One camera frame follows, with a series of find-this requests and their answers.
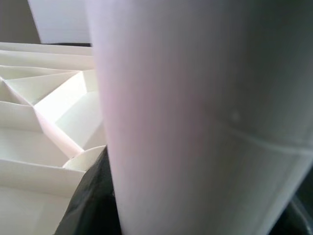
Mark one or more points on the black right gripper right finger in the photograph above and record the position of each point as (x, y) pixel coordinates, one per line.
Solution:
(302, 213)

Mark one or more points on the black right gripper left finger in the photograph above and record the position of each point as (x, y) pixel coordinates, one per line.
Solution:
(90, 200)

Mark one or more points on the cream plastic table top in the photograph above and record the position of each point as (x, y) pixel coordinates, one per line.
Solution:
(36, 122)

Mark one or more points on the white plastic table leg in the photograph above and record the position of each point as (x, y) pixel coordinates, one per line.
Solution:
(195, 110)

